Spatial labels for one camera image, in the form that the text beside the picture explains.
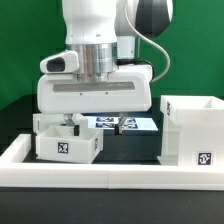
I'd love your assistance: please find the white cable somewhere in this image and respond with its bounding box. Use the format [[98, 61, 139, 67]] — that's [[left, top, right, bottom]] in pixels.
[[124, 0, 172, 84]]

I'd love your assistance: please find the white boundary fence frame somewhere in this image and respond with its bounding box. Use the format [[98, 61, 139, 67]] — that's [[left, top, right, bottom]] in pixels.
[[0, 134, 224, 191]]

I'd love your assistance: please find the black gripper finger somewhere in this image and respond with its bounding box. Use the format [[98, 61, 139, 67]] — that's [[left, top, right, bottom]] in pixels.
[[114, 112, 128, 135], [63, 114, 80, 136]]

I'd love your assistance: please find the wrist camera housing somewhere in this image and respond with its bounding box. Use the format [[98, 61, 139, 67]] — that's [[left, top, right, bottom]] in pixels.
[[40, 50, 80, 74]]

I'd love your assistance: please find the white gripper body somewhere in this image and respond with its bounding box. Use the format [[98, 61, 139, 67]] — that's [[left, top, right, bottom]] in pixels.
[[37, 65, 152, 114]]

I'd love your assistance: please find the white drawer cabinet box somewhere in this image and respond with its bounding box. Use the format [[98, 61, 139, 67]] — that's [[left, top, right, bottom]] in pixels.
[[158, 95, 224, 167]]

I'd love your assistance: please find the white sheet with markers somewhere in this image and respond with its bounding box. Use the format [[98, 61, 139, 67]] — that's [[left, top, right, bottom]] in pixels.
[[87, 116, 158, 131]]

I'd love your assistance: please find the white drawer with knob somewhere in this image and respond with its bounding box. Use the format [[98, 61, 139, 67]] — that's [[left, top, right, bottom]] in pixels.
[[36, 126, 103, 164]]

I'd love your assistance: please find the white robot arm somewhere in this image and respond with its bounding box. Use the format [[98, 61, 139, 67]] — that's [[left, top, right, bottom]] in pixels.
[[37, 0, 173, 124]]

